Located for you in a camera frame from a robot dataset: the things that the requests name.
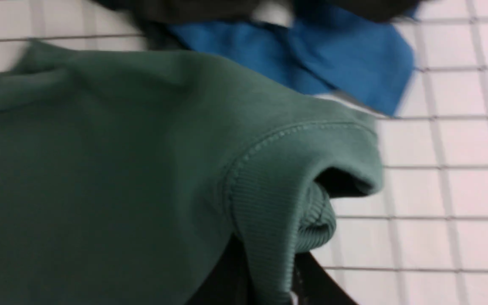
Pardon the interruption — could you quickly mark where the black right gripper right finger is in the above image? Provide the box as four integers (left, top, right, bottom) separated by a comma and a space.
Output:
291, 252, 357, 305

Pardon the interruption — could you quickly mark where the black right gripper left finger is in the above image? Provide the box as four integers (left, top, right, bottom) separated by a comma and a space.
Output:
186, 236, 255, 305

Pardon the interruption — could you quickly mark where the green long-sleeve shirt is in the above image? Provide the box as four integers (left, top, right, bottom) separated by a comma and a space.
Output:
0, 40, 382, 305

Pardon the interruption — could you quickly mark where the blue crumpled garment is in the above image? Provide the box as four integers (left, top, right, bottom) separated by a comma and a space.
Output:
168, 0, 414, 116

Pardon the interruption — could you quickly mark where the dark grey crumpled garment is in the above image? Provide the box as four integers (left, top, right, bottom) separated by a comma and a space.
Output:
95, 0, 420, 50

